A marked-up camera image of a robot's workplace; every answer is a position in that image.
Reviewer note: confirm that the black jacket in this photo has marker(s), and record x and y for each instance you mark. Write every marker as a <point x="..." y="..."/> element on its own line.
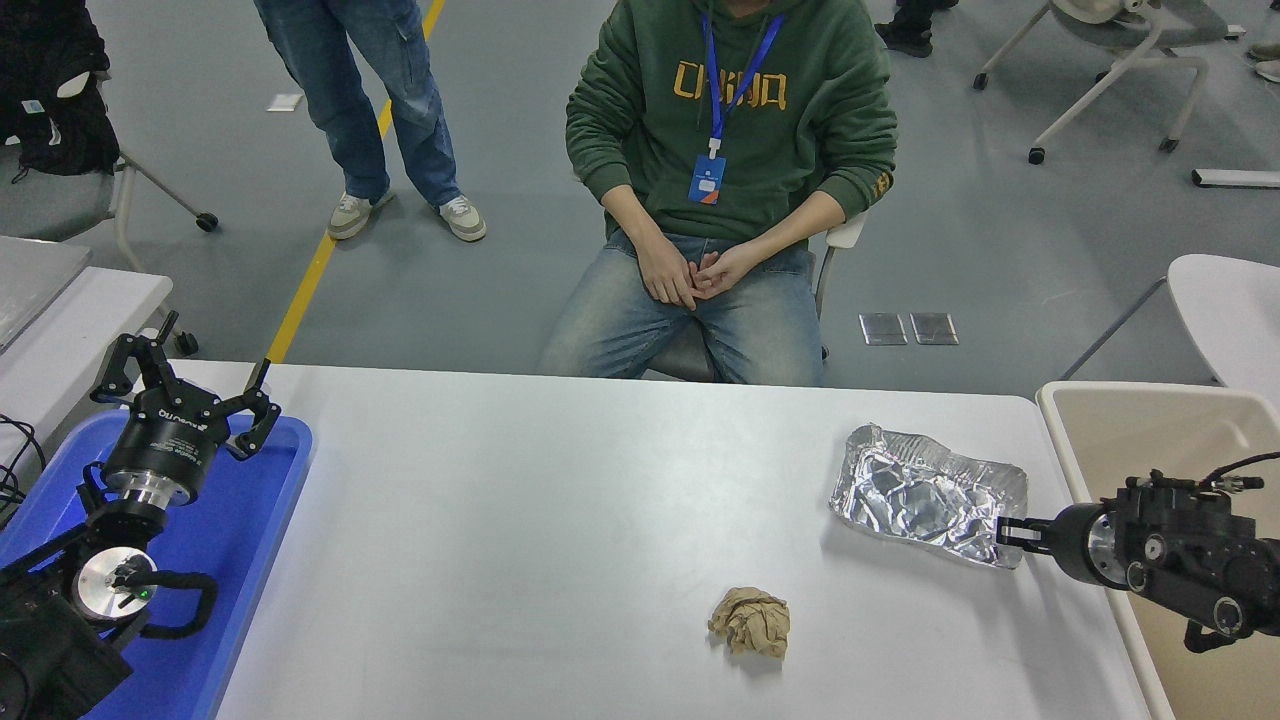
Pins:
<point x="50" y="60"/>

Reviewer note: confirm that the silver floor plate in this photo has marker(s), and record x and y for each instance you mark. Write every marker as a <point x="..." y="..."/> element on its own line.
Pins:
<point x="934" y="328"/>
<point x="883" y="329"/>

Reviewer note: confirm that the tan paper ball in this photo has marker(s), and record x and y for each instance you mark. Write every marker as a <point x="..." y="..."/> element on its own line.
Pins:
<point x="750" y="622"/>

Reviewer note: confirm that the white rolling chair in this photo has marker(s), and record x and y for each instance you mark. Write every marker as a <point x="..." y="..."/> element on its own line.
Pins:
<point x="1130" y="30"/>

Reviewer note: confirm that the blue plastic tray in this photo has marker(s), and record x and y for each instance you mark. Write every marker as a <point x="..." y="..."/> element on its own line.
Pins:
<point x="240" y="540"/>

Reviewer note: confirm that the white office chair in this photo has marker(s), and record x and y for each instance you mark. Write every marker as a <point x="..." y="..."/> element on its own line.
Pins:
<point x="845" y="232"/>

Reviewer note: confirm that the grey rolling chair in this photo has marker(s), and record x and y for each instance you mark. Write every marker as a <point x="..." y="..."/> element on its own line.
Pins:
<point x="50" y="205"/>

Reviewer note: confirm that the person's left hand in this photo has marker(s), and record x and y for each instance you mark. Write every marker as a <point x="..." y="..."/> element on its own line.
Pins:
<point x="735" y="265"/>

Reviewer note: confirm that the person's right hand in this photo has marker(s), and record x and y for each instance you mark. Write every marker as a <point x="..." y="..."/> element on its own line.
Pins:
<point x="668" y="275"/>

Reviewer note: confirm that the white round chair seat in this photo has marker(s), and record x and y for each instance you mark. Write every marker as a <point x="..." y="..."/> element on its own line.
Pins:
<point x="1230" y="310"/>

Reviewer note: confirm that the person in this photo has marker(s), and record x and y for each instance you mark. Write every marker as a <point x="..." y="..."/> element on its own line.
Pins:
<point x="910" y="35"/>
<point x="760" y="130"/>
<point x="350" y="80"/>
<point x="1268" y="70"/>

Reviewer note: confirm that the large pale bin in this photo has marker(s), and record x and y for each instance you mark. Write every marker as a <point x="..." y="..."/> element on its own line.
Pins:
<point x="1150" y="440"/>

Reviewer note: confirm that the white side table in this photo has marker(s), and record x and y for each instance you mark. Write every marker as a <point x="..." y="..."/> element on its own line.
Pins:
<point x="90" y="320"/>

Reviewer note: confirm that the silver foil tray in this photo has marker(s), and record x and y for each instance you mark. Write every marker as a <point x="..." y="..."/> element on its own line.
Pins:
<point x="930" y="500"/>

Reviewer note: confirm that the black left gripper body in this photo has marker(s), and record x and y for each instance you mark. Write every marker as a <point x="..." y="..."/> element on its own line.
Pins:
<point x="170" y="445"/>

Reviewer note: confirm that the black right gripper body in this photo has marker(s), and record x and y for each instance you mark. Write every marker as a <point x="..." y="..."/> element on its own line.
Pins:
<point x="1072" y="545"/>

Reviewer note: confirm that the white bar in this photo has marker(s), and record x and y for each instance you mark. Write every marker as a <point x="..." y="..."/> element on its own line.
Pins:
<point x="1240" y="178"/>

